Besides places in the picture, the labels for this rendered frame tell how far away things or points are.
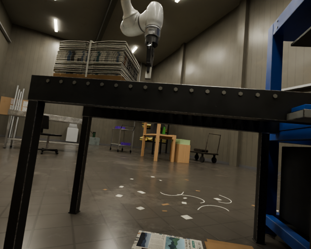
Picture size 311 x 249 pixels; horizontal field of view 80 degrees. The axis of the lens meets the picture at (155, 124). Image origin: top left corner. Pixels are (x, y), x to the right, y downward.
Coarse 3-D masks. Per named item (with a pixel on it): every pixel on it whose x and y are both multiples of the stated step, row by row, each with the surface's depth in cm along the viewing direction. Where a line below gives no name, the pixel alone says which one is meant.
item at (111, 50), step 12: (96, 48) 95; (108, 48) 94; (120, 48) 93; (96, 60) 94; (108, 60) 93; (120, 60) 92; (132, 60) 106; (96, 72) 93; (108, 72) 92; (120, 72) 91; (132, 72) 108
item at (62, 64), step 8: (64, 48) 98; (72, 48) 97; (80, 48) 97; (64, 56) 98; (72, 56) 97; (80, 56) 96; (56, 64) 97; (64, 64) 97; (72, 64) 96; (80, 64) 95; (56, 72) 97; (64, 72) 96; (72, 72) 96; (80, 72) 95
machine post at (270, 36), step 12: (276, 36) 142; (276, 48) 141; (276, 60) 140; (276, 72) 139; (276, 84) 138; (276, 144) 134; (276, 156) 133; (276, 168) 132; (276, 180) 131; (276, 192) 130
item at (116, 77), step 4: (92, 76) 93; (96, 76) 93; (100, 76) 92; (104, 76) 92; (108, 76) 92; (112, 76) 91; (116, 76) 91; (120, 76) 90; (120, 80) 90; (124, 80) 95
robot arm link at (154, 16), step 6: (150, 6) 104; (156, 6) 103; (144, 12) 106; (150, 12) 103; (156, 12) 103; (162, 12) 106; (138, 18) 108; (144, 18) 105; (150, 18) 103; (156, 18) 103; (162, 18) 106; (144, 24) 106; (150, 24) 103; (156, 24) 103; (144, 30) 111
